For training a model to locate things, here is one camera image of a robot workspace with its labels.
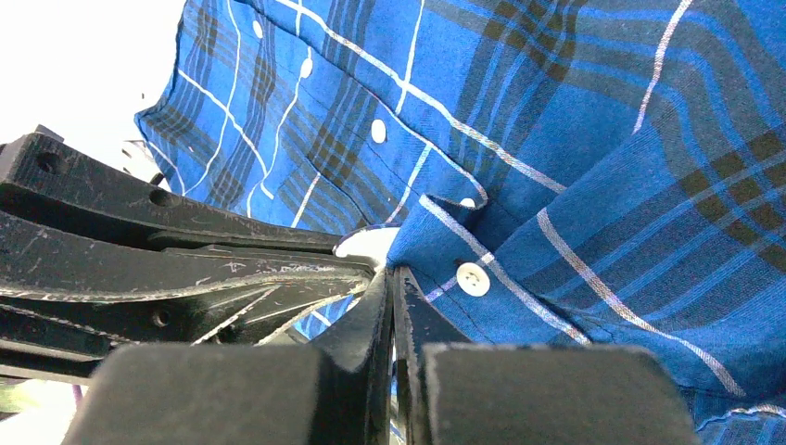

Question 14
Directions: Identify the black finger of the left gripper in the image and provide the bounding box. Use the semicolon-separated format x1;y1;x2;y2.
0;209;379;351

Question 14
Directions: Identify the blue plaid shirt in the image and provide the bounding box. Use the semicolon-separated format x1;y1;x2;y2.
135;1;785;444

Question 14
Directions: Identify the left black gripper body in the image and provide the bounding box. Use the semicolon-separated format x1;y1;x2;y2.
1;133;184;381

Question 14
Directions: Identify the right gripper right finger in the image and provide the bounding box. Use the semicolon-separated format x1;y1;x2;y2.
392;267;698;444

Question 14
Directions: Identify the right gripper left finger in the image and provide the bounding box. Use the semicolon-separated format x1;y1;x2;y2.
64;272;392;444

